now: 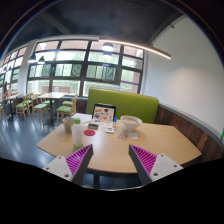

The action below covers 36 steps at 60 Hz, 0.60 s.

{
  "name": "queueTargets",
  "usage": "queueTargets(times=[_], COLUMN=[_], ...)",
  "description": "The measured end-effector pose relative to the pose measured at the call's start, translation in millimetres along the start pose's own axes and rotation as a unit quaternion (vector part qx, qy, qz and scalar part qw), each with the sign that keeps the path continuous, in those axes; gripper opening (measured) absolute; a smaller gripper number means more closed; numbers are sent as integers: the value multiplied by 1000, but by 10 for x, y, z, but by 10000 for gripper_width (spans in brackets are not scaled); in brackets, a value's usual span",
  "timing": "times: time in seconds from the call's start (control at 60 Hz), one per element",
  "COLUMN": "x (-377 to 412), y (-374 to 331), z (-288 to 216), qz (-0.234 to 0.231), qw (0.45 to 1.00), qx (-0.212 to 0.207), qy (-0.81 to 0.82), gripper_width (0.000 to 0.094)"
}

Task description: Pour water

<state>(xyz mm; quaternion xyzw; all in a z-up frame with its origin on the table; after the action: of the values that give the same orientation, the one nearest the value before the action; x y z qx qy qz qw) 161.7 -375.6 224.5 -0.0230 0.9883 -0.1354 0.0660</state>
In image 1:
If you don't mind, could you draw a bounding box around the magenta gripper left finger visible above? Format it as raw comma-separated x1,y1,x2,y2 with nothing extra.
44,145,93,185

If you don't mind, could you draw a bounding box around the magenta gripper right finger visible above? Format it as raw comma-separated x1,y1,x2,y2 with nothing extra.
129,144,182,185

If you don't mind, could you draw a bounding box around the clear plastic water bottle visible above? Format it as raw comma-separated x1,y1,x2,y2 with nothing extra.
71,118,83,151

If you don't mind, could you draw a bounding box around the white paper napkin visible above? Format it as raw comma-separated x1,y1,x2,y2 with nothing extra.
128,132,138,139

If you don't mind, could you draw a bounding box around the wooden dining table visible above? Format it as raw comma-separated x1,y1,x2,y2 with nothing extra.
36,112,203,175

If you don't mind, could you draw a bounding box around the brown paper cup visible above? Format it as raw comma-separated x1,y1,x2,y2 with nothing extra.
62,117,74,133

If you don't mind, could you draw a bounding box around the white bowl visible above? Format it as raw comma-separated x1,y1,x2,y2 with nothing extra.
120,115,142,131

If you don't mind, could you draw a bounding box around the white card on table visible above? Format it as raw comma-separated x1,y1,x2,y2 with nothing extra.
106,127,114,134

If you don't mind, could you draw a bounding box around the background wooden table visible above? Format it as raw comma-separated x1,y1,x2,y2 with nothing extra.
39,92,64,125

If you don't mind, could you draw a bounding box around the wooden chair green seat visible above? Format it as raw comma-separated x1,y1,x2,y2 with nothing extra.
31,94,48,121
15,95,32,117
56,96,77,120

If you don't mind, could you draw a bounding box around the small blue bottle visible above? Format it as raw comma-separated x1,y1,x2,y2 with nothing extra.
113,117,117,127

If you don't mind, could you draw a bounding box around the laptop with stickers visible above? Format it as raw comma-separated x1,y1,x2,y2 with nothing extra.
92,103,116,123

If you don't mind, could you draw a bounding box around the green upholstered bench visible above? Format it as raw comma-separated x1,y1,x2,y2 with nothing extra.
86,88,159,123

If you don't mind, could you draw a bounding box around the pendant lamp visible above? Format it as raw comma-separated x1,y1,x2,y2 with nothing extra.
102,42,114,51
37,56,45,65

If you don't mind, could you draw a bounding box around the linear ceiling light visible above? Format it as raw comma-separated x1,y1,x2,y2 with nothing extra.
99,38,171,60

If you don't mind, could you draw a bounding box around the large window frame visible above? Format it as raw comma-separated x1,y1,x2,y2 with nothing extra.
27,40,144,97

